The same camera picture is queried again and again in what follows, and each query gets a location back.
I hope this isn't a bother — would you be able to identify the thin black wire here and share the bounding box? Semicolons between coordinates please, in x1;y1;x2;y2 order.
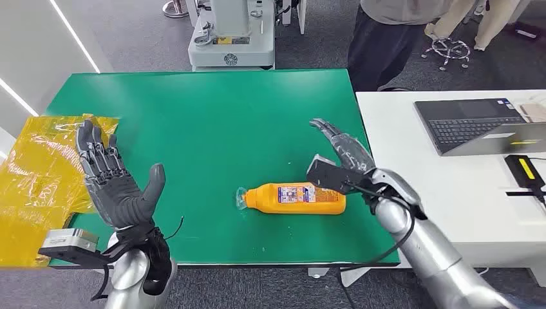
164;216;185;241

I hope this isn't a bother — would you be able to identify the person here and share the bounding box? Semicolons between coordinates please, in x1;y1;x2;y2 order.
347;0;455;93
424;0;523;52

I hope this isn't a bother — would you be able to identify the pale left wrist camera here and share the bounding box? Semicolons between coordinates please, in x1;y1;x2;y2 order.
38;228;101;270

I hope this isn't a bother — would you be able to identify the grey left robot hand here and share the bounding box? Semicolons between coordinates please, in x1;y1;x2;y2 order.
75;119;167;232

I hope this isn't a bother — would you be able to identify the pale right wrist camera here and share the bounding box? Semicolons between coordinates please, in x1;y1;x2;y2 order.
306;154;368;196

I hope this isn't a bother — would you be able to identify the dark grey laptop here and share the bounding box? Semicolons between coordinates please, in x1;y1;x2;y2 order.
413;98;546;157

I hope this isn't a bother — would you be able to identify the chrome chair star base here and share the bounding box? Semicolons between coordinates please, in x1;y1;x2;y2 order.
421;37;471;71

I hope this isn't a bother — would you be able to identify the white equipment frame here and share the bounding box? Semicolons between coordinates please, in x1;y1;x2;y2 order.
281;0;307;35

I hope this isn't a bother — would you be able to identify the black strap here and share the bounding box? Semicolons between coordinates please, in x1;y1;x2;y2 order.
505;191;546;210

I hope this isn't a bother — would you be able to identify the chrome stanchion post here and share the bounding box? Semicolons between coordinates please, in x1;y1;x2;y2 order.
162;0;190;19

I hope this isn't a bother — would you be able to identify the black adapter with yellow label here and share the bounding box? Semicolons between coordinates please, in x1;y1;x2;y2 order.
504;154;546;191

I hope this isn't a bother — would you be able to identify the orange bottle with clear cap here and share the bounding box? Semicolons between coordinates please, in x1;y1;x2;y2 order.
236;182;347;216

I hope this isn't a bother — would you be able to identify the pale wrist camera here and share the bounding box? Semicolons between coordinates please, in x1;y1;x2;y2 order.
38;228;101;270
306;154;368;196

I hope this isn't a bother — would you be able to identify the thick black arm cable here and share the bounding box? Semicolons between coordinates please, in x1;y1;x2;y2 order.
335;187;417;309

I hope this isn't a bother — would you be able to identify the beige paper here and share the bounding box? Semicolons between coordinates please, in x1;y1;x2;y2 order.
518;94;546;124

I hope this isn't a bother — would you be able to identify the yellow plastic-wrapped box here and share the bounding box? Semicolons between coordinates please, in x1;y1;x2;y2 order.
0;113;120;268

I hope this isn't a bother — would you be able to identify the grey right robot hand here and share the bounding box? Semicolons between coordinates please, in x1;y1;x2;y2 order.
309;118;377;175

